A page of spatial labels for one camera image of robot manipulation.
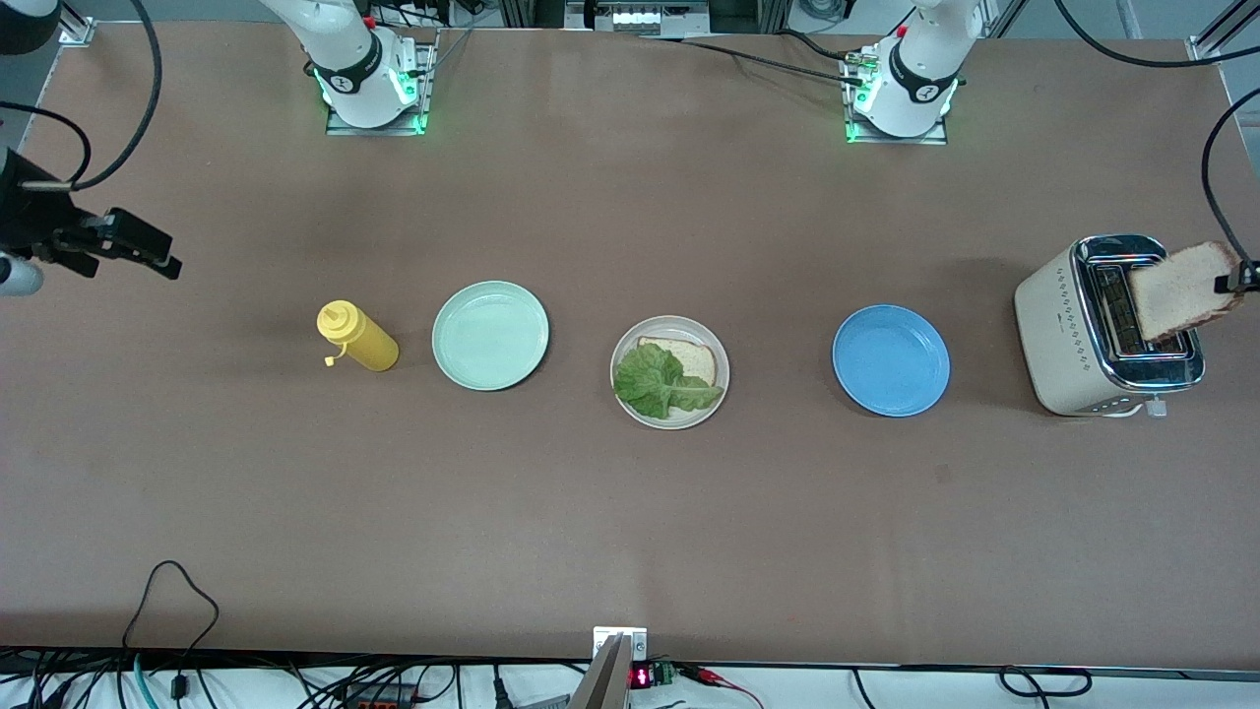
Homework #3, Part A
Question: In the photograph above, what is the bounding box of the long black table cable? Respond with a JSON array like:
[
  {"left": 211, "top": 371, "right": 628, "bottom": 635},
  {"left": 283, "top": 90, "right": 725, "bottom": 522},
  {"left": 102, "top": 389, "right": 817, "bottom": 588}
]
[{"left": 640, "top": 34, "right": 867, "bottom": 85}]

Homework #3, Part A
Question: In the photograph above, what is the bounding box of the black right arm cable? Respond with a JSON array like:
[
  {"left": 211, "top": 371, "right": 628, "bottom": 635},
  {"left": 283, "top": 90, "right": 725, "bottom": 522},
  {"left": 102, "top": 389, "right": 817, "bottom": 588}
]
[{"left": 0, "top": 0, "right": 163, "bottom": 193}]

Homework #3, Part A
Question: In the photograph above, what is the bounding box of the green lettuce leaf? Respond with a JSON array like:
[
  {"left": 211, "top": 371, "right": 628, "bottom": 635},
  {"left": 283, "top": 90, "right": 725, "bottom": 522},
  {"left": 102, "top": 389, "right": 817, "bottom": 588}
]
[{"left": 612, "top": 342, "right": 725, "bottom": 420}]

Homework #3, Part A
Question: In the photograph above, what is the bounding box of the beige plate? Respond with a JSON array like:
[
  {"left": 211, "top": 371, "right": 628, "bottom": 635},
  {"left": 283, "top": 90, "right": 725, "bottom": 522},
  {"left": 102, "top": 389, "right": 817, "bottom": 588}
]
[{"left": 610, "top": 315, "right": 731, "bottom": 430}]

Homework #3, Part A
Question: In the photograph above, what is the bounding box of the beige chrome toaster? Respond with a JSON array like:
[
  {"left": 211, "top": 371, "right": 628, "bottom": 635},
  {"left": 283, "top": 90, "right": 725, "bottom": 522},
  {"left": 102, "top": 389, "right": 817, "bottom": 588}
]
[{"left": 1014, "top": 234, "right": 1206, "bottom": 419}]

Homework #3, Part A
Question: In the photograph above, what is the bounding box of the pale green plate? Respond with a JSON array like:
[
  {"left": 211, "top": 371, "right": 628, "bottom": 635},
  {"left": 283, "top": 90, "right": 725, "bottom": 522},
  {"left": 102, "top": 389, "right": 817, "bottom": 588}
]
[{"left": 431, "top": 281, "right": 550, "bottom": 392}]

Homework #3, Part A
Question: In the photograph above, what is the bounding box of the black coiled cable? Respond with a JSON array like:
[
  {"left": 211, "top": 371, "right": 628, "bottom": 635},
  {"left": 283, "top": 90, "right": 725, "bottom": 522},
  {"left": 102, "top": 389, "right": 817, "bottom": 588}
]
[{"left": 999, "top": 667, "right": 1094, "bottom": 698}]

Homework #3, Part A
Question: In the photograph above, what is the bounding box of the brown-crust bread slice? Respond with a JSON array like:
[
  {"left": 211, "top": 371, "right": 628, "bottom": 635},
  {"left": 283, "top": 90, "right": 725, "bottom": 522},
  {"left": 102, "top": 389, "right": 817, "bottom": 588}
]
[
  {"left": 1127, "top": 241, "right": 1246, "bottom": 344},
  {"left": 638, "top": 337, "right": 717, "bottom": 387}
]

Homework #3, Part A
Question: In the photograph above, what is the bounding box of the red black power strip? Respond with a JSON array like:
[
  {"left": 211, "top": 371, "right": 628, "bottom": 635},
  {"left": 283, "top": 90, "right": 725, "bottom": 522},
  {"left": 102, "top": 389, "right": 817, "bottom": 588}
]
[{"left": 335, "top": 686, "right": 419, "bottom": 709}]

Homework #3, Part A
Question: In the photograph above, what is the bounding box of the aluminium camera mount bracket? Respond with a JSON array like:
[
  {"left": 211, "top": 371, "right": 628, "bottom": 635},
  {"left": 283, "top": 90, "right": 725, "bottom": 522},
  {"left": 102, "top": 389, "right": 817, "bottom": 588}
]
[{"left": 593, "top": 626, "right": 649, "bottom": 709}]

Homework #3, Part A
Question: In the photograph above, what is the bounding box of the blue plate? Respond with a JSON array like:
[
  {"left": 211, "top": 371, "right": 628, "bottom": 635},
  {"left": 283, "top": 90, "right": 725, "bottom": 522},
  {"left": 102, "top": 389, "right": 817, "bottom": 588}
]
[{"left": 832, "top": 304, "right": 952, "bottom": 418}]

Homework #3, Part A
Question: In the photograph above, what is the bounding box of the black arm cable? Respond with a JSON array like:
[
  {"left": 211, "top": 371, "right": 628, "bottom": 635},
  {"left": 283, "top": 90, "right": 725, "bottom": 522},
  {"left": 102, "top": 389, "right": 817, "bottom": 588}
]
[
  {"left": 0, "top": 0, "right": 163, "bottom": 193},
  {"left": 1053, "top": 0, "right": 1260, "bottom": 267}
]

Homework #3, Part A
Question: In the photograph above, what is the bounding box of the grey control box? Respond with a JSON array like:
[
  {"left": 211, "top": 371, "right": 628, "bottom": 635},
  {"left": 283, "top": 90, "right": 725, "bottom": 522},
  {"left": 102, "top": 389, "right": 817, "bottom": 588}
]
[{"left": 564, "top": 0, "right": 712, "bottom": 38}]

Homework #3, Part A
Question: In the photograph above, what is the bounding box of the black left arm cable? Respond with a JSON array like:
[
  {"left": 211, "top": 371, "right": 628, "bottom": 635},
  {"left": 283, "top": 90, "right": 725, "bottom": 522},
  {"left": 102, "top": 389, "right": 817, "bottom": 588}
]
[{"left": 1053, "top": 0, "right": 1260, "bottom": 267}]

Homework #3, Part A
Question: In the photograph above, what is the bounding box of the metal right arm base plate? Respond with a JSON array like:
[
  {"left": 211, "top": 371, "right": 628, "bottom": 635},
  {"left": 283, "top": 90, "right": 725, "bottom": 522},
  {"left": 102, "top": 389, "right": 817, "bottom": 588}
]
[{"left": 325, "top": 30, "right": 439, "bottom": 137}]

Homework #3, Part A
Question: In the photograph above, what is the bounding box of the black looped cable with adapter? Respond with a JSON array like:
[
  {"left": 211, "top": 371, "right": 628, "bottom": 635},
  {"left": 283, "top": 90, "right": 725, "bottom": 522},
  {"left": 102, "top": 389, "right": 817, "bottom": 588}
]
[{"left": 123, "top": 560, "right": 220, "bottom": 702}]

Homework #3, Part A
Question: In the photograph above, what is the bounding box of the yellow squeeze mustard bottle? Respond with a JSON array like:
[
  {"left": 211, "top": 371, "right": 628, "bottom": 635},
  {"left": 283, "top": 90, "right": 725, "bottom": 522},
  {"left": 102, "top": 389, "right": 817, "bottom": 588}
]
[{"left": 315, "top": 300, "right": 400, "bottom": 373}]

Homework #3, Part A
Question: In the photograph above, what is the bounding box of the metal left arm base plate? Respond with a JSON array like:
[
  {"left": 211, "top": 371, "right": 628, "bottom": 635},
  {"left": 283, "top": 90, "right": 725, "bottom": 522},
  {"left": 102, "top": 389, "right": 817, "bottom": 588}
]
[{"left": 842, "top": 49, "right": 951, "bottom": 147}]

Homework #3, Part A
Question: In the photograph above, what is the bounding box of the red clip wire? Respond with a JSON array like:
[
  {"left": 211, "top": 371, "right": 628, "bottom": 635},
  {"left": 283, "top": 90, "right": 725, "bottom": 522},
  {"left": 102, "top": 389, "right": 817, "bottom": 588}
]
[{"left": 684, "top": 665, "right": 764, "bottom": 709}]

